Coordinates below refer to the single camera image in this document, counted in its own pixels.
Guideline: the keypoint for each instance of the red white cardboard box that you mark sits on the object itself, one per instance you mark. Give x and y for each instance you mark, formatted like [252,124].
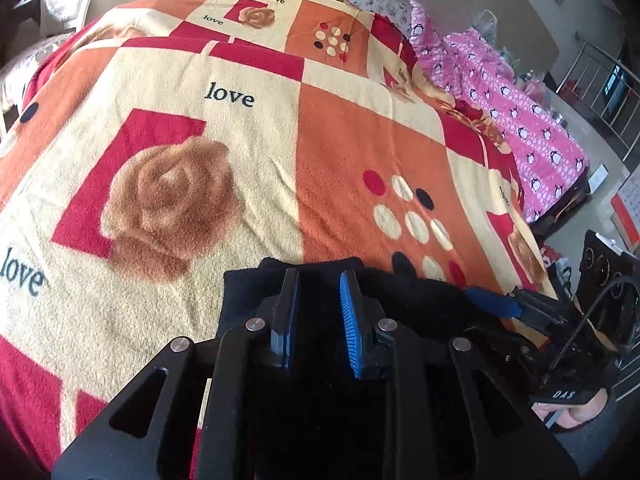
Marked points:
[627,215]

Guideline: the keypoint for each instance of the person's right hand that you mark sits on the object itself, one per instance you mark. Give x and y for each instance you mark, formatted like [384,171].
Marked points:
[575,415]

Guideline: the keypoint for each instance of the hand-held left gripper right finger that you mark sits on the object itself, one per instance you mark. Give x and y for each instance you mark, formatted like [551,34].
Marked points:
[350,320]

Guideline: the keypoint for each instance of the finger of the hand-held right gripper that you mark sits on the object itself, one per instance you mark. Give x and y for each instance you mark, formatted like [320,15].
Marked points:
[492,302]

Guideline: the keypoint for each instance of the orange red patchwork blanket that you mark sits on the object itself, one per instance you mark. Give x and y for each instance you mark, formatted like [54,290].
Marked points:
[250,160]

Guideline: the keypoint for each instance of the cream chair seat cover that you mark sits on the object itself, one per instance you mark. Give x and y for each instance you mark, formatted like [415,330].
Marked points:
[20,65]

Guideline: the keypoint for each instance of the clear plastic bag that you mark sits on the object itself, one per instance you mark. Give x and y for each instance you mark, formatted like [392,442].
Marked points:
[485,22]

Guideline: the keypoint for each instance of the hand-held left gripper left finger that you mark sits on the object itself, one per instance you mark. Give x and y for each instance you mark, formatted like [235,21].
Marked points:
[291,315]

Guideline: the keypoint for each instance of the dark wooden bed frame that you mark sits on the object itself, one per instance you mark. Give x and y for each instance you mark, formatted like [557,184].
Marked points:
[565,205]

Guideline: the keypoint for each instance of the pink penguin print quilt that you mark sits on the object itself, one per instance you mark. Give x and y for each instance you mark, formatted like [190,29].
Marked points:
[500,95]

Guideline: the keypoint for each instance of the metal bed headboard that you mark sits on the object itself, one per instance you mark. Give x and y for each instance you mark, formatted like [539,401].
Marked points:
[578,42]

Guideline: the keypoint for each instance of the black knit pants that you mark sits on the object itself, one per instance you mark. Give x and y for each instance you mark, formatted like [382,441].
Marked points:
[410,290]

